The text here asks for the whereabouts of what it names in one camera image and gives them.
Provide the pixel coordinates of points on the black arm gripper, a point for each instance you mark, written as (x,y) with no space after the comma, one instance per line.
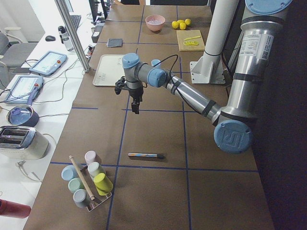
(135,92)

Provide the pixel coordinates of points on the light blue plastic cup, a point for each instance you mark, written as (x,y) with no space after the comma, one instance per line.
(156,63)

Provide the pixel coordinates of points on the pink cup on rack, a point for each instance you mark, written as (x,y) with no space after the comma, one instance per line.
(91,156)

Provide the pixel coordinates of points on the white cup on rack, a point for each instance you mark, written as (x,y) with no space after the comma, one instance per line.
(94,169)

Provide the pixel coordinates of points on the pink bowl of ice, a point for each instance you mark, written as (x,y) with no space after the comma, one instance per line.
(155,22)

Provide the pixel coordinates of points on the yellow cup on rack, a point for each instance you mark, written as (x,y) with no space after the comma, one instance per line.
(103,185)

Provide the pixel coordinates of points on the blue cup on rack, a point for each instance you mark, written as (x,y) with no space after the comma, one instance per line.
(69,172)

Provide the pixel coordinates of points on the grey green cup on rack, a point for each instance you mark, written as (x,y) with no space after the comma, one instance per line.
(81,198)

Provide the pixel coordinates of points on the white bear serving tray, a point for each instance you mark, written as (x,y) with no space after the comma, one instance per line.
(109,70)

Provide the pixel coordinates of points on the steel muddler black tip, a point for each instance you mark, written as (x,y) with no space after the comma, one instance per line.
(146,155)

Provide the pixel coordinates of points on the grey folded cloth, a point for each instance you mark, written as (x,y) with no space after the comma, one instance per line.
(114,42)

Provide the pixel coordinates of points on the brown box with label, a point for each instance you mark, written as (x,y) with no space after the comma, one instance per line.
(96,31)

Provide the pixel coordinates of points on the wooden cutting board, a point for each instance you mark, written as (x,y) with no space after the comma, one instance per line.
(182,34)

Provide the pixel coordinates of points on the yellow plastic knife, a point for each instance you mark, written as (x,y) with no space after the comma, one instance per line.
(189,38)

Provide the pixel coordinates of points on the blue teach pendant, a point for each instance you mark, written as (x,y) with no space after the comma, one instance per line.
(48,64)
(22,89)

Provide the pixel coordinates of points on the clear water bottle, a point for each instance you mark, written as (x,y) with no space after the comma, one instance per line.
(65,39)

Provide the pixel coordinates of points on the black keyboard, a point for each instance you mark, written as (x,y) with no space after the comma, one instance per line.
(75,20)

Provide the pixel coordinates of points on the black monitor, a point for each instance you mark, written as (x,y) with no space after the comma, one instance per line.
(94,4)

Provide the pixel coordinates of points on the black computer mouse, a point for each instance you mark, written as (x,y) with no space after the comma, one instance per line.
(50,38)

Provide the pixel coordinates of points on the blue pot with lid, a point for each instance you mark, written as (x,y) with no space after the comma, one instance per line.
(24,115)

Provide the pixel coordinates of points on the cream toaster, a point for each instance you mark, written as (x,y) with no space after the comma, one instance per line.
(22,142)

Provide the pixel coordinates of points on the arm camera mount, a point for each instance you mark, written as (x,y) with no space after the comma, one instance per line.
(120,85)

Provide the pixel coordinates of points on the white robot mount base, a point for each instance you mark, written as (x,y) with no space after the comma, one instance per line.
(207,70)

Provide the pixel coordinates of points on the wooden rack handle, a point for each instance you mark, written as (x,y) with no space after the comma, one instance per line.
(91,195)

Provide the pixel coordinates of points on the aluminium frame post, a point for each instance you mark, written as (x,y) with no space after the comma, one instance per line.
(63,10)

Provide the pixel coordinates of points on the white wire cup rack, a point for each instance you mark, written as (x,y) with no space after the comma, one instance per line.
(99,199)

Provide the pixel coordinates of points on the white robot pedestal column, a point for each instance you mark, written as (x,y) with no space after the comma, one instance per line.
(223,14)

